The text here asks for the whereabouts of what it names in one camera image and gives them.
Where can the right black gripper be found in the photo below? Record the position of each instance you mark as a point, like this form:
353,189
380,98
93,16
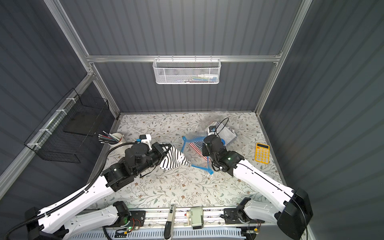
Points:
206,148

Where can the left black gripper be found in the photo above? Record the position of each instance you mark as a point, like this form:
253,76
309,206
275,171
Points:
163,150

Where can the clear vacuum bag blue zipper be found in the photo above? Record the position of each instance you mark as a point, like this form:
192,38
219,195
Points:
204,164

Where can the black white striped tank top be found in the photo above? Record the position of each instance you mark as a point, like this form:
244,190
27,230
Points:
173,158

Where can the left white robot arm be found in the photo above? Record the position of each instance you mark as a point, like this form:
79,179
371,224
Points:
49,223

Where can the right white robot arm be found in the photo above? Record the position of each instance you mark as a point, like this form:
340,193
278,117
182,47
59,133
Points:
289,209

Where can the white mug pen holder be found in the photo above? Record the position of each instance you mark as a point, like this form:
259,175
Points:
116,139

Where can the pens in mug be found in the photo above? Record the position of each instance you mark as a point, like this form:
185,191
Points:
104,138

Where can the yellow calculator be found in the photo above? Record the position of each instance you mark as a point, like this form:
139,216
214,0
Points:
262,153

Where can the pale green box device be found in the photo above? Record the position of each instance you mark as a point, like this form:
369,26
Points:
195,218

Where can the markers in white basket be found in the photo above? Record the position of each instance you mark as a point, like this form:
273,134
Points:
199,79

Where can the black white handheld tool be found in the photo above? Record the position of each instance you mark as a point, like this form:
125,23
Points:
169,227

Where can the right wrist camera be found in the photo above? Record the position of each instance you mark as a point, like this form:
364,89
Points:
212,130

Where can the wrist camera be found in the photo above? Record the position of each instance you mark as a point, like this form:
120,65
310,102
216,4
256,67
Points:
212,130
145,139

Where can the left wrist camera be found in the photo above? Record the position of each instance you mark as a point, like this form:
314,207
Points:
145,139

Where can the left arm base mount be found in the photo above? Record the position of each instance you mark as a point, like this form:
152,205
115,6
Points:
135,219

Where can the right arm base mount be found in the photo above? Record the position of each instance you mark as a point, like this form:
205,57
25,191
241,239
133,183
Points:
232,216

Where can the black wire mesh basket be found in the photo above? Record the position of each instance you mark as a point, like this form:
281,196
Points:
71,134

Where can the white wire mesh basket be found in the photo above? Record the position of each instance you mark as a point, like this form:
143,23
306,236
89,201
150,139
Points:
167,72

